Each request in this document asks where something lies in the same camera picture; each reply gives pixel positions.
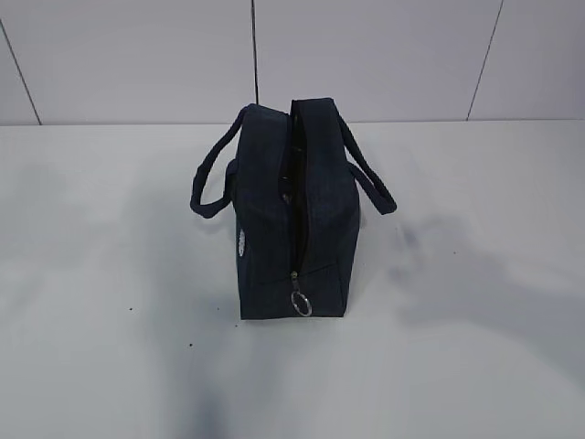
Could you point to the dark blue lunch bag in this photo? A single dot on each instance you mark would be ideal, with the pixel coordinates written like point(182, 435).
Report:
point(294, 180)

